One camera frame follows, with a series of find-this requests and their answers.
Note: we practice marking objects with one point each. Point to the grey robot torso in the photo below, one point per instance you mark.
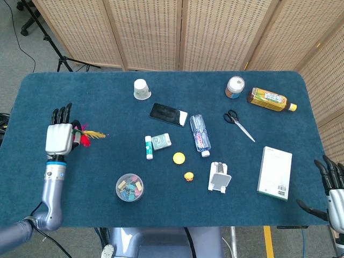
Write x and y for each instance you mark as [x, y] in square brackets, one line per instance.
[161, 243]

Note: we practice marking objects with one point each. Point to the yellow floor tape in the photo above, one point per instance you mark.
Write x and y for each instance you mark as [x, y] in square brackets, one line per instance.
[268, 242]

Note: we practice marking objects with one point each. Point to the white green glue stick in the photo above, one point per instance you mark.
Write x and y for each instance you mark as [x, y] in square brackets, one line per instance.
[149, 147]

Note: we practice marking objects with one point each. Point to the white book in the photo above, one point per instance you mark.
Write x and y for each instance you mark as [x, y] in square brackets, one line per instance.
[274, 172]

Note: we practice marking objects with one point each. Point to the clear jar of binder clips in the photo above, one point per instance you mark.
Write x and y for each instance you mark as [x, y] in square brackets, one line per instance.
[129, 188]

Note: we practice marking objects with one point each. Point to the white folding phone stand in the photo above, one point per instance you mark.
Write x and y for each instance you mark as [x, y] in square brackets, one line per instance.
[219, 180]

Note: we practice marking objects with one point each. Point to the blue tablecloth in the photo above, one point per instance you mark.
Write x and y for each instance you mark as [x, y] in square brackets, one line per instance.
[172, 209]

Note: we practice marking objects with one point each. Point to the white paper cup leaf print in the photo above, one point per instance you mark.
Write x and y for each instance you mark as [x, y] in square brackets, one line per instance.
[141, 90]

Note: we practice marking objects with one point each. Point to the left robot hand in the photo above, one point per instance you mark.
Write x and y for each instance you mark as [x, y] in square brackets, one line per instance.
[58, 139]

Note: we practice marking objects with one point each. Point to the small green white box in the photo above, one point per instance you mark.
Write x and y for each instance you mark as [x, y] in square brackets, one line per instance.
[161, 141]

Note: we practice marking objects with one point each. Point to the black tripod stand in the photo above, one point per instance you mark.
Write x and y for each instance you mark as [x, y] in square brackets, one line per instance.
[62, 59]

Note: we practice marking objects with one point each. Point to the colourful feather shuttlecock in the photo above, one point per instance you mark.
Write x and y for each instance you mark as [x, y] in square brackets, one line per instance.
[94, 133]

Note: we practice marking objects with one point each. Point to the yellow duck toy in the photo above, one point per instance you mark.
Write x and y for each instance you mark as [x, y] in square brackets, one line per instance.
[189, 176]

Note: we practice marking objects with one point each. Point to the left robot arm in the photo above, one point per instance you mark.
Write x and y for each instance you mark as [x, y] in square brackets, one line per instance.
[52, 188]

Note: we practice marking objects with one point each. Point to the yellow label tea bottle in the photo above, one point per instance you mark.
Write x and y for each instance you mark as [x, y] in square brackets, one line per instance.
[268, 99]

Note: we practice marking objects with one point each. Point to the silver table leg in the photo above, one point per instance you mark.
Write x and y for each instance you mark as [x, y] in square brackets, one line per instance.
[233, 242]

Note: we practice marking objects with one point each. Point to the clear plastic water bottle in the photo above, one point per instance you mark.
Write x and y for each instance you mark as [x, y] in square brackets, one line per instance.
[200, 134]

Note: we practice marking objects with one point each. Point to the wooden rattan folding screen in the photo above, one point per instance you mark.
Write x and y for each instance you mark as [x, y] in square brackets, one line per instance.
[150, 32]

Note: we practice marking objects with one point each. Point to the black office chair base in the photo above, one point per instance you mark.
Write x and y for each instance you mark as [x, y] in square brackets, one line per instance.
[25, 28]

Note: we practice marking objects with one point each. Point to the white lidded snack jar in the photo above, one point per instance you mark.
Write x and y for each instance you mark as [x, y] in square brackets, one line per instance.
[234, 87]

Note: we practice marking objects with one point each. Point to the yellow scalloped bottle cap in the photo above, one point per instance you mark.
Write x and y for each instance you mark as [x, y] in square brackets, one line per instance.
[179, 158]

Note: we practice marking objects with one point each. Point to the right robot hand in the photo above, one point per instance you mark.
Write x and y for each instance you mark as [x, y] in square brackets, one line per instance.
[337, 204]

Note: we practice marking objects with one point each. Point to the black smartphone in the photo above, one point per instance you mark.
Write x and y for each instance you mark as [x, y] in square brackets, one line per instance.
[165, 113]

